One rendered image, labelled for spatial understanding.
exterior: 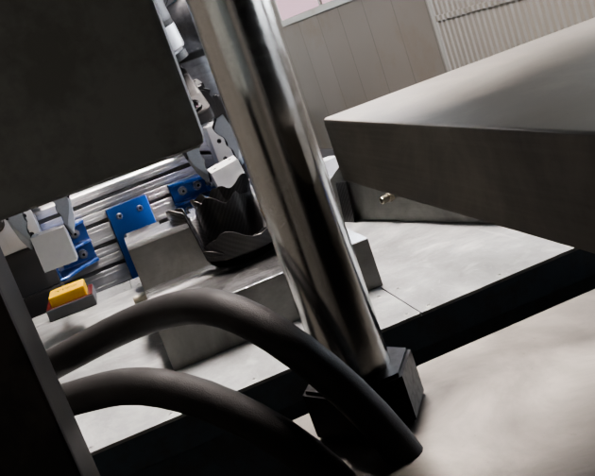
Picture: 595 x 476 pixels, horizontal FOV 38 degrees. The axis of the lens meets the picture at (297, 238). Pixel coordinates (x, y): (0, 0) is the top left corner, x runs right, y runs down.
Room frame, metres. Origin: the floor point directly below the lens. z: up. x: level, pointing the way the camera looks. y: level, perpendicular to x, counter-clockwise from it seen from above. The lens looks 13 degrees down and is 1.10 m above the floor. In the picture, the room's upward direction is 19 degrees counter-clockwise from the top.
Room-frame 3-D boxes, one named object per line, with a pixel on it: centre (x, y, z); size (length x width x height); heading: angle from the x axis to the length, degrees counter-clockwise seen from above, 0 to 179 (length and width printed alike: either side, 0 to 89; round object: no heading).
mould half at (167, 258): (1.18, 0.09, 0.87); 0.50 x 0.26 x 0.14; 10
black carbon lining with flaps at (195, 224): (1.20, 0.09, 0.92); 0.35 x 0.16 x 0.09; 10
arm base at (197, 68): (1.87, 0.09, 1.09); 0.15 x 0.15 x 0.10
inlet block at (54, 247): (1.29, 0.35, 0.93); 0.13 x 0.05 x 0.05; 10
